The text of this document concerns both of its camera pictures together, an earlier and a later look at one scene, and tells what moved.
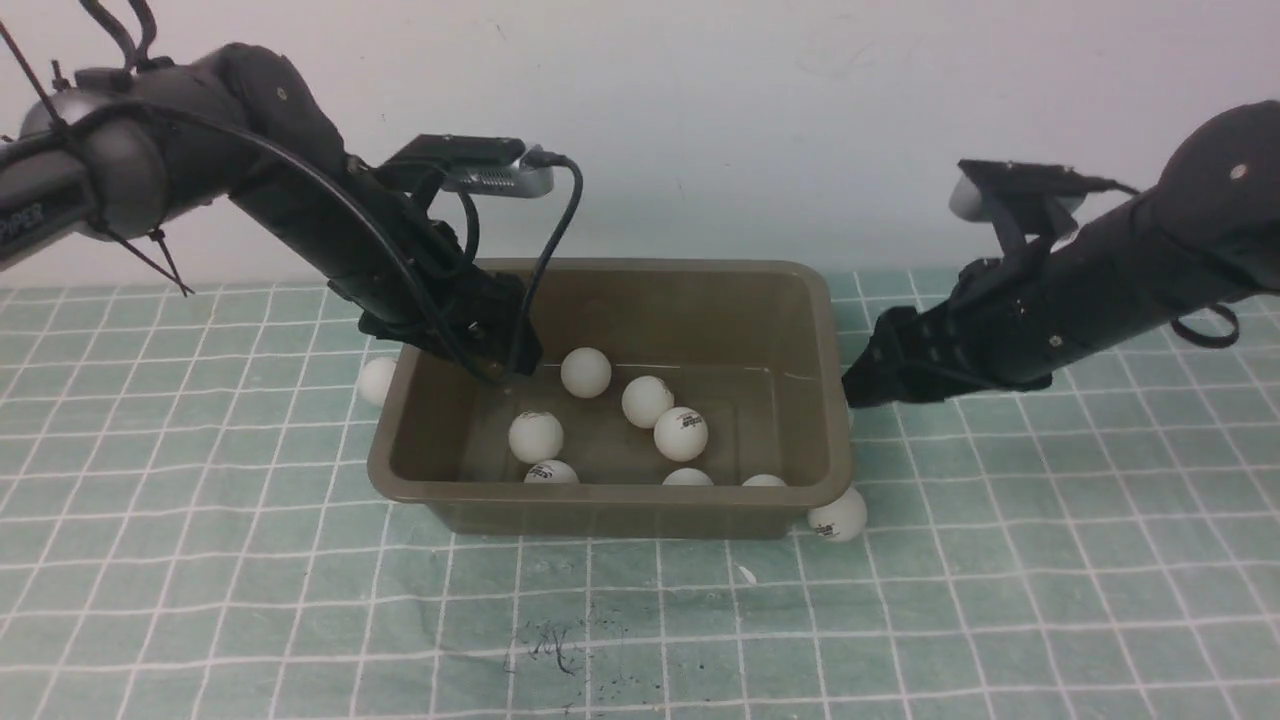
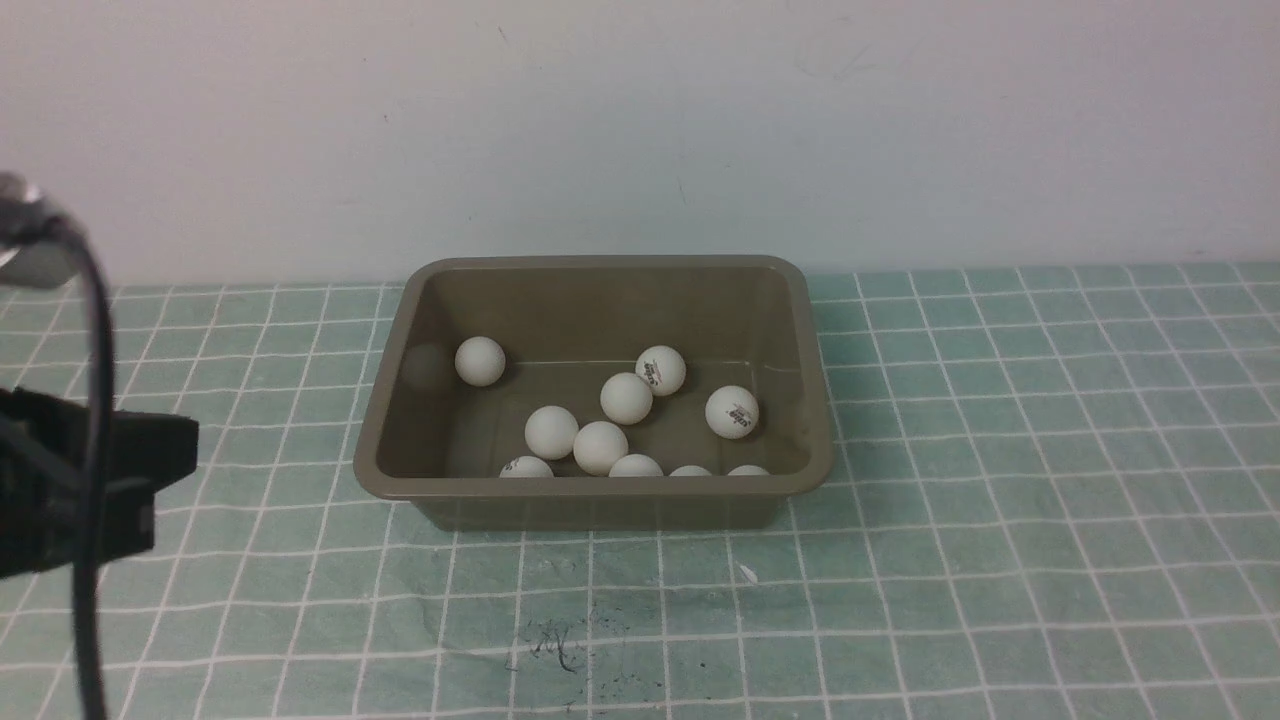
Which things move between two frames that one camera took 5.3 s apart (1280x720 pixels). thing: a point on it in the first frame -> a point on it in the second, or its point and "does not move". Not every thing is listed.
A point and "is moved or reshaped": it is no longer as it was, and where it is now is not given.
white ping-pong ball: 645,400 is moved or reshaped
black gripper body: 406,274 -> 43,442
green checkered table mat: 193,527 does not move
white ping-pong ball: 585,372 is moved or reshaped
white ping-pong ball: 681,434 -> 731,412
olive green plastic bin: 669,397 does not move
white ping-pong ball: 687,476 -> 635,465
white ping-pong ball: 551,471 -> 526,467
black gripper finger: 884,370 -> 150,450
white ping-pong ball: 535,437 is moved or reshaped
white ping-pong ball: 841,521 -> 662,368
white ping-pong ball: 375,378 -> 598,446
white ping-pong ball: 764,480 is moved or reshaped
